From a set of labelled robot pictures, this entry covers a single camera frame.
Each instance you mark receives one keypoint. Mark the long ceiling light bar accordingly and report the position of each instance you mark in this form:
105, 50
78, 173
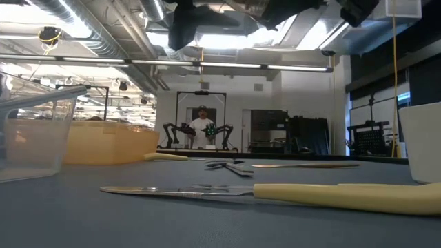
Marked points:
227, 65

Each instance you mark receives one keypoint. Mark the person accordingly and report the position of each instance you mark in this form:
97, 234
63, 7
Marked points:
200, 132

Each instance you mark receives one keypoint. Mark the black perforated cart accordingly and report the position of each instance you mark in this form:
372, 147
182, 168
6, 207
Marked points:
370, 141

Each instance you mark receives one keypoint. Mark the blue-grey table mat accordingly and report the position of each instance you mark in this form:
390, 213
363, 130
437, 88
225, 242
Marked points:
138, 224

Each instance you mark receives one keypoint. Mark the rectangular grey ceiling duct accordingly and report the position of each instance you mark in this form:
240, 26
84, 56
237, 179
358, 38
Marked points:
344, 38

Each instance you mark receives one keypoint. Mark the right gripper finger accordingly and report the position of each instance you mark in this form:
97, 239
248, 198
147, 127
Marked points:
184, 24
220, 20

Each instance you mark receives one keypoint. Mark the white cup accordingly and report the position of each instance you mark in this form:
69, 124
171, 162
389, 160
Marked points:
423, 144

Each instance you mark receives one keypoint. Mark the black aluminium table frame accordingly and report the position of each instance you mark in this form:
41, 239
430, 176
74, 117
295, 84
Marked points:
310, 156

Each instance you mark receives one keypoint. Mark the round silver duct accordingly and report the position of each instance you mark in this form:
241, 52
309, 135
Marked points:
153, 8

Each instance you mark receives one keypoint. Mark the black curtain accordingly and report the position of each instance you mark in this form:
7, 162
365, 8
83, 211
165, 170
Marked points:
308, 134

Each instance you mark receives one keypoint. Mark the dark storage shelf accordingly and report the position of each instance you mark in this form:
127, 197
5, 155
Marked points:
268, 124

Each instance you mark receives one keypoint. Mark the white ceiling box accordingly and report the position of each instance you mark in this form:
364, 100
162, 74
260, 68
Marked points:
403, 8

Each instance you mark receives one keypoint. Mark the black stand pole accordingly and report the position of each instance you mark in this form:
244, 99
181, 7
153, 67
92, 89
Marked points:
371, 106

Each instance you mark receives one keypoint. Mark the gold knife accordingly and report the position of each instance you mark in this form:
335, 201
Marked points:
310, 165

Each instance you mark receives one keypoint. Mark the other station robot arm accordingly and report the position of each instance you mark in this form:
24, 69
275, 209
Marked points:
227, 131
169, 129

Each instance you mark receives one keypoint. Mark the ceiling security camera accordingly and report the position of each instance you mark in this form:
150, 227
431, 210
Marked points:
327, 53

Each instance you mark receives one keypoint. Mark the wall vent grille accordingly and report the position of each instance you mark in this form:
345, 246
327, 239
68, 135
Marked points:
258, 87

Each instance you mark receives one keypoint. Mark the black ceiling spotlight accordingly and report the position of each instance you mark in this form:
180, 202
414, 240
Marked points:
123, 86

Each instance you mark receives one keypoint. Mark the black gantry frame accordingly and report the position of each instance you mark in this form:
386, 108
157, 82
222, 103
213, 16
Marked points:
107, 103
201, 92

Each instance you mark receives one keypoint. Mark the orange translucent plastic bin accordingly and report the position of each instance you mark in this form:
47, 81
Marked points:
110, 144

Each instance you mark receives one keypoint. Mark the clear plastic bin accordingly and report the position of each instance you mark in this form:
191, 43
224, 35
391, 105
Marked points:
20, 172

